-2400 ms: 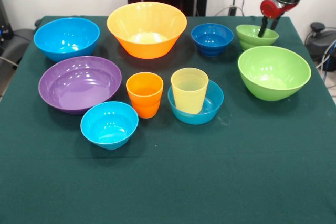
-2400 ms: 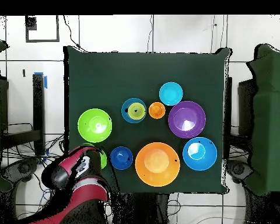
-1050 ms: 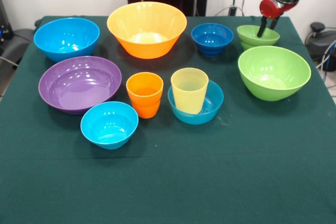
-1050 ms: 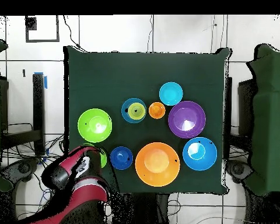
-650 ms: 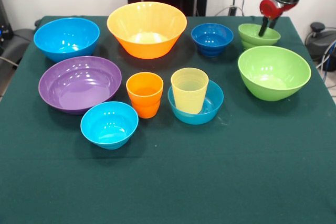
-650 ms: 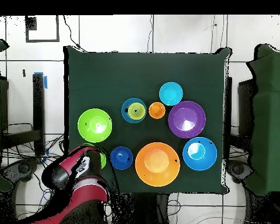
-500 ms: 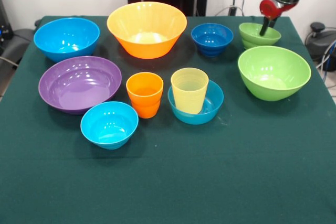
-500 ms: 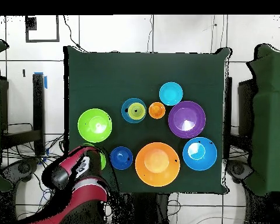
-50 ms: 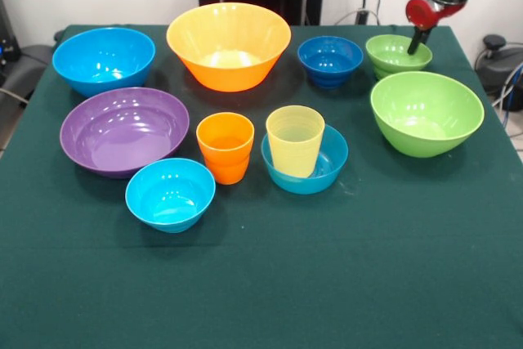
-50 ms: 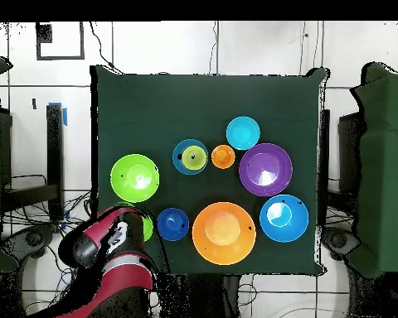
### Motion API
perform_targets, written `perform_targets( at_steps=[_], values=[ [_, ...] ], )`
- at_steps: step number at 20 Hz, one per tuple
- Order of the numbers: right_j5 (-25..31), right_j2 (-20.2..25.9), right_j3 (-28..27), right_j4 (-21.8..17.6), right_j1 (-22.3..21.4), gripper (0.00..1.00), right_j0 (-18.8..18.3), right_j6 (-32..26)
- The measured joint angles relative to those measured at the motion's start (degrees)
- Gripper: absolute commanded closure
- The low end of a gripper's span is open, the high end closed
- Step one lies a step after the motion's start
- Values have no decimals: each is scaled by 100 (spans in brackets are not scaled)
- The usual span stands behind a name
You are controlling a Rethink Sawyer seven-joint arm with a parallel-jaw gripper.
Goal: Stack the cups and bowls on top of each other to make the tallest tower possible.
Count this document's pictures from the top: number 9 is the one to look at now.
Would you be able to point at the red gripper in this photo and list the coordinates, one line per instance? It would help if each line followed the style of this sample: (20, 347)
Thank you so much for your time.
(418, 14)

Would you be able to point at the small green bowl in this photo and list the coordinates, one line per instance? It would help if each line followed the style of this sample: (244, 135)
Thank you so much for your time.
(388, 52)

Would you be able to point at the small dark blue bowl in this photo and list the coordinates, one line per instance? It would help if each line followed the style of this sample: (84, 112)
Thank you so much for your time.
(330, 63)

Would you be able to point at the translucent blue ridged bowl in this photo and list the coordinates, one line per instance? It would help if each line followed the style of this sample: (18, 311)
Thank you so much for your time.
(333, 161)

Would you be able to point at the yellow cup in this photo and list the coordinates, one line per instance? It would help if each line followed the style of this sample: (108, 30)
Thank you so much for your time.
(294, 148)

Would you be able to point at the black power adapter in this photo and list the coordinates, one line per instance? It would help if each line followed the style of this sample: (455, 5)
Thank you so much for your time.
(361, 17)

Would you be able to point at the large green bowl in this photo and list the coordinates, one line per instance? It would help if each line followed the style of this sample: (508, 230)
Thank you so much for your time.
(425, 112)

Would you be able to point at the large orange bowl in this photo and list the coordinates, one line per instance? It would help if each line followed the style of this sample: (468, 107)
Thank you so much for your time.
(229, 34)

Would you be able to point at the orange cup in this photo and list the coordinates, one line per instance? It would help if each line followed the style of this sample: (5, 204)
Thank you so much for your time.
(224, 161)

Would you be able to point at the dark green tablecloth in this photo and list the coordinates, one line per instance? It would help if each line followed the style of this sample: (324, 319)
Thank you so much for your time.
(286, 263)

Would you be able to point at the small light blue bowl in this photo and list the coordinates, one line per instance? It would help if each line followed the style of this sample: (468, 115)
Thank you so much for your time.
(169, 198)

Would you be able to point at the purple bowl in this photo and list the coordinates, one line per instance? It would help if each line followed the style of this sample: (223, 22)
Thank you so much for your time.
(122, 132)

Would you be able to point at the large blue bowl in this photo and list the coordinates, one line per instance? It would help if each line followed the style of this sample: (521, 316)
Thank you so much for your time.
(102, 59)

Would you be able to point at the dark grey seat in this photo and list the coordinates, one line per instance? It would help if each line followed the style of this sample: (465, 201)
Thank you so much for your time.
(32, 63)

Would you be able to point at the black electronic device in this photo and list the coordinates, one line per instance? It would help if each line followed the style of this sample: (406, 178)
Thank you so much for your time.
(8, 46)

